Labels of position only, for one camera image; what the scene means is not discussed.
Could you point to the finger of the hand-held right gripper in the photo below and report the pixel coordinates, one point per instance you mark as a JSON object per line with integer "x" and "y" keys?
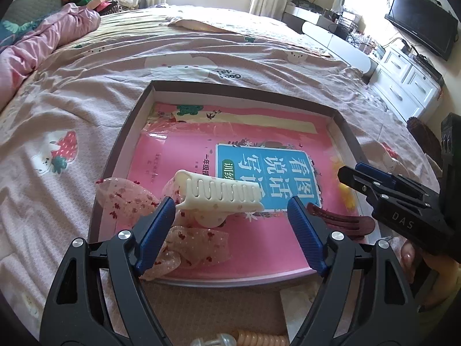
{"x": 356, "y": 180}
{"x": 374, "y": 173}

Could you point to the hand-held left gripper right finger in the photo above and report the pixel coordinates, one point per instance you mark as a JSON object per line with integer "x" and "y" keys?
{"x": 306, "y": 230}

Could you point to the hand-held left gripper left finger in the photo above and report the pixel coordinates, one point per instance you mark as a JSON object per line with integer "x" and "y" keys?
{"x": 158, "y": 230}

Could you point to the pink sheer bow hair accessory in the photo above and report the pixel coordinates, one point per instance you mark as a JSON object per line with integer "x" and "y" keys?
{"x": 194, "y": 245}

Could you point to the white hair claw clip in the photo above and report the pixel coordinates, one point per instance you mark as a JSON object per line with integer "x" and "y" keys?
{"x": 216, "y": 191}

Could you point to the dark shallow cardboard box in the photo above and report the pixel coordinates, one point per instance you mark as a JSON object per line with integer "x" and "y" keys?
{"x": 119, "y": 144}

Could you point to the person's right hand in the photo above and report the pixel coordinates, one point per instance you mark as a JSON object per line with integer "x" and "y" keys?
{"x": 408, "y": 256}

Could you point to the dark red hair clip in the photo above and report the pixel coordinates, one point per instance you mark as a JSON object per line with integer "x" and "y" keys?
{"x": 342, "y": 221}

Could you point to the pink book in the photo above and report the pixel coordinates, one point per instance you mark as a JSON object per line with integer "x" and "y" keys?
{"x": 266, "y": 245}

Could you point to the dark brown fuzzy object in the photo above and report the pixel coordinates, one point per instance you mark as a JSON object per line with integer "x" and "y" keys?
{"x": 423, "y": 137}

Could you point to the white drawer cabinet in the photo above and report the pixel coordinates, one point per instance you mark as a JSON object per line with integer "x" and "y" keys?
{"x": 403, "y": 79}

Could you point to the black television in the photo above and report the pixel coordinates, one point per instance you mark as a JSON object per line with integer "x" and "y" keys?
{"x": 417, "y": 18}

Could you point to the vanity desk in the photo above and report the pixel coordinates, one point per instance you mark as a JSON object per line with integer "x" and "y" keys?
{"x": 306, "y": 10}

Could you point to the printed pink bed sheet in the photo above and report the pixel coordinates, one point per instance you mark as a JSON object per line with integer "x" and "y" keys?
{"x": 144, "y": 50}

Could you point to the beige cloth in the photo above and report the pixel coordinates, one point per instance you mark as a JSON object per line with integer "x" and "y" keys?
{"x": 230, "y": 30}

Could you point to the pink quilt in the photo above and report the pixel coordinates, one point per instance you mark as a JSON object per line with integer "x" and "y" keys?
{"x": 54, "y": 36}

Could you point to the pile of clothes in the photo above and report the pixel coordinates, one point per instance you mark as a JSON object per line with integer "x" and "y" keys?
{"x": 108, "y": 1}

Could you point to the teal floral duvet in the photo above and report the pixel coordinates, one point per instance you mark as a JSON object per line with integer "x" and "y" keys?
{"x": 14, "y": 29}

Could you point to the dark green pillow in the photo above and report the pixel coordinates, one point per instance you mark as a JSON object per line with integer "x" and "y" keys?
{"x": 32, "y": 3}

